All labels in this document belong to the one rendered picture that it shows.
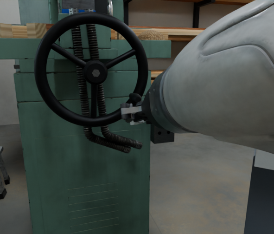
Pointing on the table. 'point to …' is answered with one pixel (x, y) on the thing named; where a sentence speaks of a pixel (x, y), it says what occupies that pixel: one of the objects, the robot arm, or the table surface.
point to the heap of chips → (150, 35)
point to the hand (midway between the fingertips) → (137, 117)
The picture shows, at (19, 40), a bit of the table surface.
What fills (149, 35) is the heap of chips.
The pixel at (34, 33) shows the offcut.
